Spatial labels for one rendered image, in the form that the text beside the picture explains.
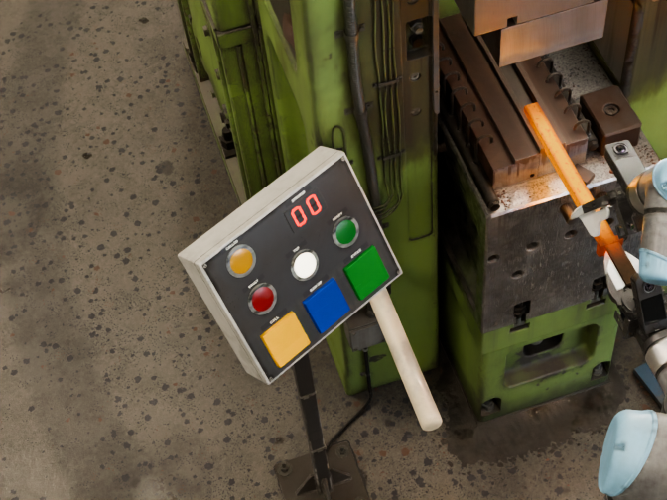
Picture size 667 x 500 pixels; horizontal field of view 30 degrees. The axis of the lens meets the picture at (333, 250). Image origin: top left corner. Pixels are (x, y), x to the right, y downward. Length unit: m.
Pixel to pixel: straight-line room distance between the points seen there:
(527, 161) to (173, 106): 1.74
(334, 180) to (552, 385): 1.19
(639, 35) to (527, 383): 0.99
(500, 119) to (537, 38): 0.35
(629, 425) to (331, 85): 0.96
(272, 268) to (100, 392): 1.33
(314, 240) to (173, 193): 1.58
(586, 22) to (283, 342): 0.77
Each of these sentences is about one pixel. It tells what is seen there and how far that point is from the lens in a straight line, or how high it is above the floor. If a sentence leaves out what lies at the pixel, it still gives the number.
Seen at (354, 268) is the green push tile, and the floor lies 1.03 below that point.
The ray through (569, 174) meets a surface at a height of 1.01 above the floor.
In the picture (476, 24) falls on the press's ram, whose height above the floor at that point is 1.39.
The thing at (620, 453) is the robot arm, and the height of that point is 1.42.
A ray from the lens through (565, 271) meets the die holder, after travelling 2.76.
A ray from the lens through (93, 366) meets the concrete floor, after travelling 3.47.
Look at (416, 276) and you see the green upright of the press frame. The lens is 2.92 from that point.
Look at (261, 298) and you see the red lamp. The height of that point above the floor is 1.09.
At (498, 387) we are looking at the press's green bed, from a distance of 3.11.
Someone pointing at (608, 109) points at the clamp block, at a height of 0.97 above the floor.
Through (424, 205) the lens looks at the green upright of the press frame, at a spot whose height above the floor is 0.73.
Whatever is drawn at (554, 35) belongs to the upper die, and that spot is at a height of 1.31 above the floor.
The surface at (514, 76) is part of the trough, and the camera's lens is 2.62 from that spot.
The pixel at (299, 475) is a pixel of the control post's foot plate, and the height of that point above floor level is 0.01.
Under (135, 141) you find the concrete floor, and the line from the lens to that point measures 3.91.
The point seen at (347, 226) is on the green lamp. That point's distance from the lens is 2.24.
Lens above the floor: 2.90
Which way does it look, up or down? 55 degrees down
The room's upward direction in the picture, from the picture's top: 7 degrees counter-clockwise
